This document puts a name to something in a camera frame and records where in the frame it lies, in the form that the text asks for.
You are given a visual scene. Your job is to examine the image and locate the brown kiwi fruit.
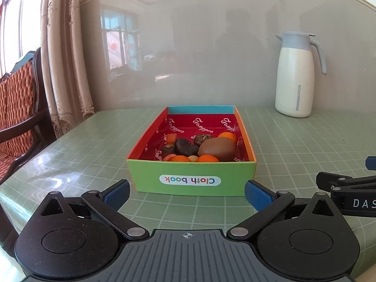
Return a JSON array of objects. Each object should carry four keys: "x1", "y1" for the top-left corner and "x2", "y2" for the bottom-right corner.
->
[{"x1": 198, "y1": 137, "x2": 236, "y2": 162}]

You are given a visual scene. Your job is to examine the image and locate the orange tangerine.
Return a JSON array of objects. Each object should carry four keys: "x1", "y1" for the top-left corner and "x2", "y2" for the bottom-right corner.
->
[
  {"x1": 169, "y1": 155, "x2": 191, "y2": 162},
  {"x1": 218, "y1": 132, "x2": 237, "y2": 143},
  {"x1": 196, "y1": 154, "x2": 219, "y2": 163}
]

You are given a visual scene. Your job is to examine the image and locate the orange tangerine front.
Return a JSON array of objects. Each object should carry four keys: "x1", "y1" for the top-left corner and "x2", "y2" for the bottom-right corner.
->
[{"x1": 196, "y1": 154, "x2": 219, "y2": 163}]

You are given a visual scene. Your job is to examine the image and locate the brown cut fruit piece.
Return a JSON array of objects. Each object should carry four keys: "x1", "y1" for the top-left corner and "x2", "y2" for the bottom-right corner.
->
[{"x1": 161, "y1": 143, "x2": 175, "y2": 158}]

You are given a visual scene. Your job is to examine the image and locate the small tan longan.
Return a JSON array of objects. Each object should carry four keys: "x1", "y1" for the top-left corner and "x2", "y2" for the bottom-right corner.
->
[{"x1": 188, "y1": 155, "x2": 198, "y2": 162}]

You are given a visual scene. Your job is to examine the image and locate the dark wrinkled date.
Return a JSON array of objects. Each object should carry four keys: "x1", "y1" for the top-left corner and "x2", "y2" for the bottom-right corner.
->
[{"x1": 193, "y1": 134, "x2": 213, "y2": 146}]

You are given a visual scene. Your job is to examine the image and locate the dark brown date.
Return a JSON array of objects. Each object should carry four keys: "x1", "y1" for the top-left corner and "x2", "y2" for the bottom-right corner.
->
[{"x1": 175, "y1": 138, "x2": 199, "y2": 157}]

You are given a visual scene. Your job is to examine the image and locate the colourful red-lined cardboard box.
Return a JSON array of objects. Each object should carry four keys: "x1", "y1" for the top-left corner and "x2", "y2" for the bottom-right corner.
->
[{"x1": 127, "y1": 105, "x2": 257, "y2": 197}]

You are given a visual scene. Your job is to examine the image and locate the white thermos jug grey lid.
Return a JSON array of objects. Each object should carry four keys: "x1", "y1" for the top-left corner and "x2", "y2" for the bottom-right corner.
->
[{"x1": 275, "y1": 31, "x2": 327, "y2": 118}]

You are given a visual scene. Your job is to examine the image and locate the beige lace curtain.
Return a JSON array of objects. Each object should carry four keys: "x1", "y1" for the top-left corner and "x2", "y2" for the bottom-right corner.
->
[{"x1": 41, "y1": 0, "x2": 95, "y2": 138}]

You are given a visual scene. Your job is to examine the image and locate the wooden sofa orange cushions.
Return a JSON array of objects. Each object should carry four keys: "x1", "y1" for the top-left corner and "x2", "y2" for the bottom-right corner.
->
[{"x1": 1, "y1": 48, "x2": 56, "y2": 183}]

